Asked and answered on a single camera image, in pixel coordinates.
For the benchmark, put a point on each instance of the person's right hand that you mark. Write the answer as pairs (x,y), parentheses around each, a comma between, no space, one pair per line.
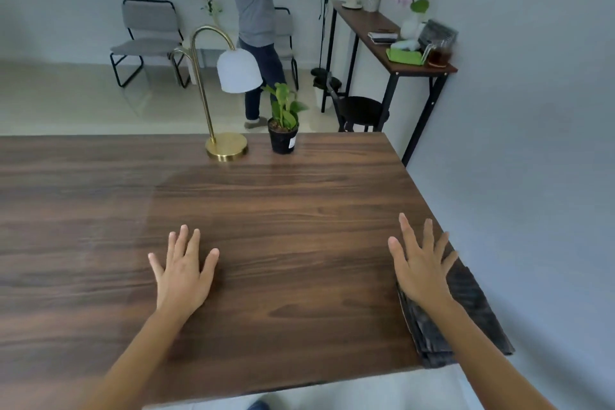
(423,275)

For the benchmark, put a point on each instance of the person's left hand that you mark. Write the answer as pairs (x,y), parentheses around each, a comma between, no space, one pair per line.
(180,284)

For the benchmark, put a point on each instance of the person's left middle finger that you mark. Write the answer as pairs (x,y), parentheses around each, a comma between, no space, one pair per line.
(184,244)

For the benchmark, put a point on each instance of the person's left thumb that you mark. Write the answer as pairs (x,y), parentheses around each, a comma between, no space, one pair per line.
(210,263)

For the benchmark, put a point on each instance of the person's right middle finger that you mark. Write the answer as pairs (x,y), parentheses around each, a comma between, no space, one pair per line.
(428,236)

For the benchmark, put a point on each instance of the person's left little finger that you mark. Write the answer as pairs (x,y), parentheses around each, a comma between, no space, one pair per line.
(156,268)

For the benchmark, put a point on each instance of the person's right little finger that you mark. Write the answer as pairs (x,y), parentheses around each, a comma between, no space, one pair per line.
(450,265)

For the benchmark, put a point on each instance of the person's right thumb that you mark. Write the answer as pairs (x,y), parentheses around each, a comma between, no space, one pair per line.
(398,255)

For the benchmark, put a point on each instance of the person's left forearm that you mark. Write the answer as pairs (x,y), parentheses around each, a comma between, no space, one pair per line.
(139,361)

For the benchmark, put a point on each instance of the person's right forearm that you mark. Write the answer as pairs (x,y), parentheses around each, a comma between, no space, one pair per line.
(485,357)

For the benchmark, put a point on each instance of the folded dark grey cloth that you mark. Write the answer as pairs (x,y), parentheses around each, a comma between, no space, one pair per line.
(473,313)

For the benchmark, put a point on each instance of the gold desk lamp white shade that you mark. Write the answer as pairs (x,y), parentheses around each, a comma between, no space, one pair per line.
(227,145)

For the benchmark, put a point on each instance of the black round stool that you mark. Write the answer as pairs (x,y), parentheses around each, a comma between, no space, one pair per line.
(363,109)

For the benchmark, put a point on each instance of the green plant in black pot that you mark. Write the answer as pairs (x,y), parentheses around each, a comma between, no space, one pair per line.
(283,138)

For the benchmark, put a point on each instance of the person's dark blue shoe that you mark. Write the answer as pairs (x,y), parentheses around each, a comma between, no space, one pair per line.
(258,406)

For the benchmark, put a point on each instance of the glass cup with dark drink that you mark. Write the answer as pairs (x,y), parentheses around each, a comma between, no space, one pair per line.
(439,56)

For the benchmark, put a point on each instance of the green tray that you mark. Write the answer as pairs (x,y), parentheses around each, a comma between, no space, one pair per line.
(401,58)

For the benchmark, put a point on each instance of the white object on tray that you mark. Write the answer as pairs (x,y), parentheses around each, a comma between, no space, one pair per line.
(404,44)

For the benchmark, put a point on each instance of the black floor lamp stand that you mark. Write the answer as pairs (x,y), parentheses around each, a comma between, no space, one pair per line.
(323,71)

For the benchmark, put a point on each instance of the grey framed picture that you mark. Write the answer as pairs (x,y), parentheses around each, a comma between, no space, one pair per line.
(441,32)

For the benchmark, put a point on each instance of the dark notebook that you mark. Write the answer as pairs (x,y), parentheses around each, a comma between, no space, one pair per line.
(383,36)

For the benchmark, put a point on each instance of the pink orchid in white vase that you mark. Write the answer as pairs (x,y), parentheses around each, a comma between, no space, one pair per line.
(411,25)

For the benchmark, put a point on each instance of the narrow wooden console table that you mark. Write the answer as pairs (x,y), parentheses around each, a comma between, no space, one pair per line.
(379,27)

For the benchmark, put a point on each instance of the small background plant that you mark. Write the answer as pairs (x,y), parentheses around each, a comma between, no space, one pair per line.
(211,6)

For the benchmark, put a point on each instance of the white cup on saucer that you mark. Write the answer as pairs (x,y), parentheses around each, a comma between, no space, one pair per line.
(352,0)

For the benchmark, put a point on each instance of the grey chair black frame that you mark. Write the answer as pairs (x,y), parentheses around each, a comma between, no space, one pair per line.
(146,23)
(284,30)

